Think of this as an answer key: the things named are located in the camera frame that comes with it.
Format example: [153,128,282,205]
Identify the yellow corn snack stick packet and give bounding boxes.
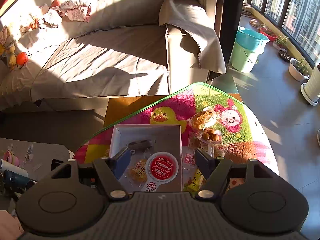
[183,168,206,197]

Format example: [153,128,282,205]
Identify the small bread yellow label packet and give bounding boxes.
[125,159,147,187]

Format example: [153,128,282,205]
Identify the brown balls snack packet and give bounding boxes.
[199,128,222,144]

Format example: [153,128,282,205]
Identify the dark snack bar clear packet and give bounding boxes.
[127,140,153,154]

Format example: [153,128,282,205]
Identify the pink cardboard gift box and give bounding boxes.
[109,125,183,193]

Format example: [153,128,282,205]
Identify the bread packet green label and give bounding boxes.
[188,106,221,131]

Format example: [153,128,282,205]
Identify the red spoon-shaped jelly cup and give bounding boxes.
[142,152,178,192]

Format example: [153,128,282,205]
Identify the hawthorn lollipop red packet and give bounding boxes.
[182,132,213,171]

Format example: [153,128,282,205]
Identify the colourful cartoon play mat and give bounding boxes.
[73,81,280,193]

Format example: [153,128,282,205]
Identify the white side table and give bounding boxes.
[1,138,74,180]

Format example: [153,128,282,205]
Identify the light green plastic bucket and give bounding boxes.
[231,42,259,73]

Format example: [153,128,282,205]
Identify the beige sofa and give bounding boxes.
[1,0,212,109]

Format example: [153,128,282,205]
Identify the tall white ribbed planter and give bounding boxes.
[300,64,320,106]

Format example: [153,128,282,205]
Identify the white round plant pot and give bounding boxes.
[288,58,310,82]

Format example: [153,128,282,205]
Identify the teal plastic bucket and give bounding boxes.
[235,26,270,53]

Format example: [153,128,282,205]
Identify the orange ball toy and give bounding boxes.
[16,52,28,69]

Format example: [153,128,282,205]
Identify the red plastic basin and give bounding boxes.
[259,27,278,42]

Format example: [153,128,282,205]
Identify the beige throw cloth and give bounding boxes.
[158,0,227,74]

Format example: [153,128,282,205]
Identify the pink crumpled cloth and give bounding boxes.
[52,0,92,22]

